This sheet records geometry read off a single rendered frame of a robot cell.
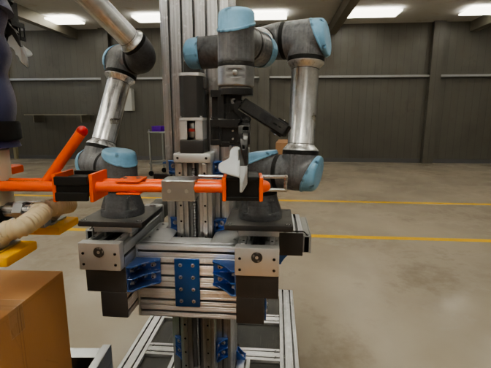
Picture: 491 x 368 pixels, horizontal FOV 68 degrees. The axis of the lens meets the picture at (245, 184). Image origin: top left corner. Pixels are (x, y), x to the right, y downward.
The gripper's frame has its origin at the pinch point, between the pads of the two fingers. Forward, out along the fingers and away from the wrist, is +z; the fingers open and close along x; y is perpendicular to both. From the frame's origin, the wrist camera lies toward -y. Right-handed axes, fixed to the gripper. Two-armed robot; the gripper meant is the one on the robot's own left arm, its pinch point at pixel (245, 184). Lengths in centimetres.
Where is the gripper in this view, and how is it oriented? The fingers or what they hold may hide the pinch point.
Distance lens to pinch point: 78.7
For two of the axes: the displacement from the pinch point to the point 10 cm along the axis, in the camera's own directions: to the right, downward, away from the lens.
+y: -10.0, -0.1, 0.2
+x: -0.3, 1.8, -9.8
